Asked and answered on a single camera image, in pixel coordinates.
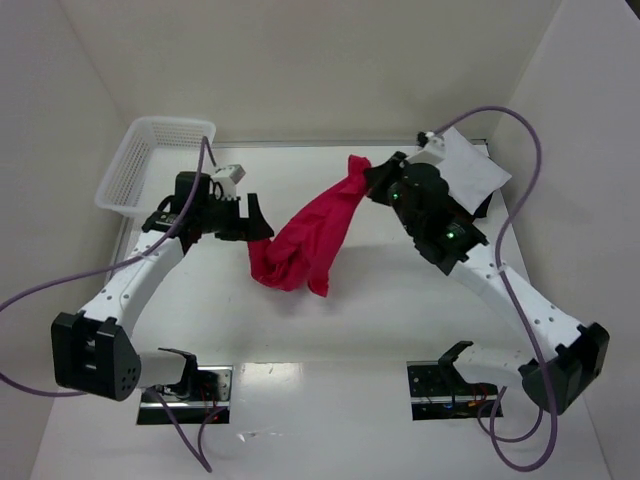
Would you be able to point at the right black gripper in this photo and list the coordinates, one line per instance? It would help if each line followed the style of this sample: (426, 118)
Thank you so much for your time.
(382, 176)

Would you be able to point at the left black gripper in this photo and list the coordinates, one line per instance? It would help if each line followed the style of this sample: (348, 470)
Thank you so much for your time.
(236, 216)

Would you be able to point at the red t-shirt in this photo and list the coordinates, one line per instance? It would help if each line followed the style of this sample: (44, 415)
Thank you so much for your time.
(303, 251)

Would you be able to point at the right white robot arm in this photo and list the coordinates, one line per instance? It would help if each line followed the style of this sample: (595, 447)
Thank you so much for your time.
(566, 356)

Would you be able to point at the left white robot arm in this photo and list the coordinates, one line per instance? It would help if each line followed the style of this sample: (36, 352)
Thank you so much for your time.
(92, 349)

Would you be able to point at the folded white t-shirt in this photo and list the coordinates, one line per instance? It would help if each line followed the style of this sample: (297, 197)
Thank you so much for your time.
(472, 177)

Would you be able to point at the folded black t-shirt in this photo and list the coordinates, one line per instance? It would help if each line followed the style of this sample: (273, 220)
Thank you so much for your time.
(482, 210)

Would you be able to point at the white plastic basket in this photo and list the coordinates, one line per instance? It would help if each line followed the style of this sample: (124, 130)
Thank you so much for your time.
(121, 187)

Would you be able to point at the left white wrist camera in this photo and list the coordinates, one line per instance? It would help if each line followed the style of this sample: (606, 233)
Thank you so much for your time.
(225, 181)

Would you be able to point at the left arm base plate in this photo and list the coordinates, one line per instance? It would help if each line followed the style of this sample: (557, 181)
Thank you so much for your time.
(208, 394)

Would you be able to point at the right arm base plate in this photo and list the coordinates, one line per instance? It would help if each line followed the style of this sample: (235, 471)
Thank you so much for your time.
(433, 398)

